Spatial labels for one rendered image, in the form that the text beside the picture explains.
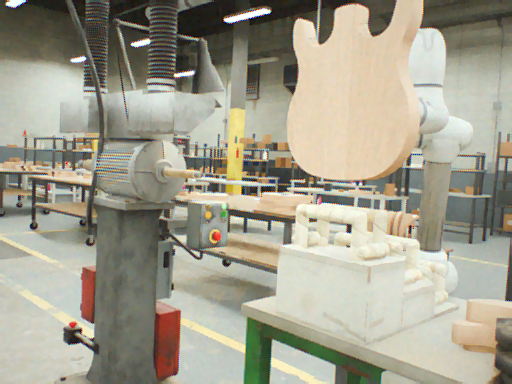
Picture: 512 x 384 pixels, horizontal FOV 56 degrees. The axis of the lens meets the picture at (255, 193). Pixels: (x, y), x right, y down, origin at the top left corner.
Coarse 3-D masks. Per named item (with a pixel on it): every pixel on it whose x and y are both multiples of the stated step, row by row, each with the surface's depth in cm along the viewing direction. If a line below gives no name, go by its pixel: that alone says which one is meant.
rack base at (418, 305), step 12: (408, 288) 116; (420, 288) 117; (432, 288) 121; (408, 300) 113; (420, 300) 117; (432, 300) 121; (408, 312) 114; (420, 312) 118; (432, 312) 122; (408, 324) 114
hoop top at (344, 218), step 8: (296, 208) 118; (304, 208) 116; (312, 208) 114; (320, 208) 112; (328, 208) 111; (336, 208) 110; (312, 216) 114; (320, 216) 112; (328, 216) 110; (336, 216) 108; (344, 216) 107; (352, 216) 105; (360, 216) 104
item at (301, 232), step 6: (300, 216) 117; (300, 222) 117; (306, 222) 117; (300, 228) 117; (306, 228) 117; (300, 234) 117; (306, 234) 117; (300, 240) 117; (306, 240) 117; (294, 246) 118; (300, 246) 117; (306, 246) 118
